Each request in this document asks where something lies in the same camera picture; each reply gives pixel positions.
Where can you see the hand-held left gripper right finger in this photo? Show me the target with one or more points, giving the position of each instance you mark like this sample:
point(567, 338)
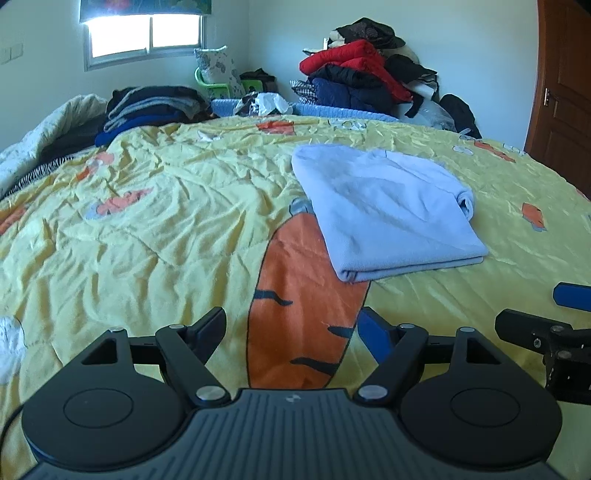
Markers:
point(375, 333)

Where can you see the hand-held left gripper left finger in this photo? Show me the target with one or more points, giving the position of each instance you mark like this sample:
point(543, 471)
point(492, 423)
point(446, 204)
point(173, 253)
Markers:
point(210, 328)

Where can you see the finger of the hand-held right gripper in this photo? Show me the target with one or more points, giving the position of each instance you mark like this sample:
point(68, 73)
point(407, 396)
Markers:
point(521, 325)
point(572, 295)

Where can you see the lilac lace-trimmed top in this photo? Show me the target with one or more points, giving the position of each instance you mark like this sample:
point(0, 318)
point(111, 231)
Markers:
point(383, 207)

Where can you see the pile of dark clothes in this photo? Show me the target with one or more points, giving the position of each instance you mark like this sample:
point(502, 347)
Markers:
point(147, 106)

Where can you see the yellow carrot print blanket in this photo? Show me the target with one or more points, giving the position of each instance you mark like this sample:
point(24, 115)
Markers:
point(161, 230)

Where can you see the brown wooden door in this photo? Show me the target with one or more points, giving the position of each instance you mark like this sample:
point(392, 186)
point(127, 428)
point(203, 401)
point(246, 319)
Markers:
point(563, 115)

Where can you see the black backpack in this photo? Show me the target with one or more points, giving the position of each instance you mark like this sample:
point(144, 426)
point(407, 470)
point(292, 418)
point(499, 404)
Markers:
point(461, 113)

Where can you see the clear plastic bag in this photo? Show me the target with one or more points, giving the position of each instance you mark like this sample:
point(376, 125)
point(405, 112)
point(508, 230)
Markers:
point(438, 117)

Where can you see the light blue knit blanket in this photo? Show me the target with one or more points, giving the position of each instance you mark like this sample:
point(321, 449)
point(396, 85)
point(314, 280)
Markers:
point(323, 110)

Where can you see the black white striped cloth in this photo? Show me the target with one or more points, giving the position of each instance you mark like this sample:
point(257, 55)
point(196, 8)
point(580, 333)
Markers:
point(41, 168)

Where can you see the white plastic bag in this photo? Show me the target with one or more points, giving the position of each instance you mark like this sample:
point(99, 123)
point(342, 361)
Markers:
point(272, 102)

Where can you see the navy blue garment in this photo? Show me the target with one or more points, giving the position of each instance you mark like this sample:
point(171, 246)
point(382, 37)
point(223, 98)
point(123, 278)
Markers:
point(337, 94)

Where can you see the green plastic chair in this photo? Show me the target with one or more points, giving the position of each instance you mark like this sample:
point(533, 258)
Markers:
point(253, 87)

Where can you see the houndstooth cloth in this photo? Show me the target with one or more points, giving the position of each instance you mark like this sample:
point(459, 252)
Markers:
point(304, 92)

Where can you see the white quilt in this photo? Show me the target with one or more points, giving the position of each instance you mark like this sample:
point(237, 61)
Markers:
point(23, 152)

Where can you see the dark brown bag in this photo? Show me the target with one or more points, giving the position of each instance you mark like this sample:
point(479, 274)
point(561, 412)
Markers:
point(261, 74)

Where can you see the floral pillow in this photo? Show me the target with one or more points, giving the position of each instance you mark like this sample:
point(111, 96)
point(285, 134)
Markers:
point(217, 64)

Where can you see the red jacket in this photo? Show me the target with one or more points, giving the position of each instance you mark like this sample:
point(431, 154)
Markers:
point(346, 55)

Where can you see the black patterned garment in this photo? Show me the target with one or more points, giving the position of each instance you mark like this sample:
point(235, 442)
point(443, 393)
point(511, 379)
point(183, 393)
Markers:
point(364, 30)

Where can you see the window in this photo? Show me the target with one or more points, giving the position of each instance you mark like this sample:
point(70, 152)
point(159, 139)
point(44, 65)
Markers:
point(120, 34)

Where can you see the printed roller blind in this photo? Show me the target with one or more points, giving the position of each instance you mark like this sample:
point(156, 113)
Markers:
point(138, 5)

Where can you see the wall switch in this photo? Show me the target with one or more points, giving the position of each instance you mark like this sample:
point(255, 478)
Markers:
point(11, 54)

